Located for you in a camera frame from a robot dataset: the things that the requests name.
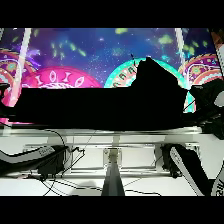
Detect black pants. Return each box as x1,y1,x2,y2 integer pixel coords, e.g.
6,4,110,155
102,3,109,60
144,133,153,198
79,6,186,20
9,56,190,132

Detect black cable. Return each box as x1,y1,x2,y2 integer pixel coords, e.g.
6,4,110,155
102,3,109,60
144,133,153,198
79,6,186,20
39,128,86,197

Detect silver frame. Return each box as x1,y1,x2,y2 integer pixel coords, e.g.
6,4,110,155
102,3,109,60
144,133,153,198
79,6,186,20
0,125,224,197

